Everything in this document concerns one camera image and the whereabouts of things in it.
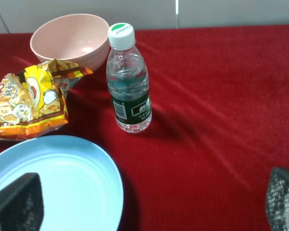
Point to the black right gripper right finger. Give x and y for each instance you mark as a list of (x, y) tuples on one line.
[(277, 199)]

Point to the clear water bottle green label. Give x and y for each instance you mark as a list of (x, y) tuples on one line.
[(128, 80)]

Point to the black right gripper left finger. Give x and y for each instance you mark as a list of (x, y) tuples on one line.
[(21, 204)]

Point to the pink bowl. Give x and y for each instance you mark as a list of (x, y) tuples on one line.
[(80, 38)]

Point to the orange yellow snack bag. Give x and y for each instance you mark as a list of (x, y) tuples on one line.
[(33, 101)]

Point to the red velvet tablecloth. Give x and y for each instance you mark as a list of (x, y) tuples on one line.
[(220, 123)]

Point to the light blue plate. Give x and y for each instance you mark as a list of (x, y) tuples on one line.
[(81, 185)]

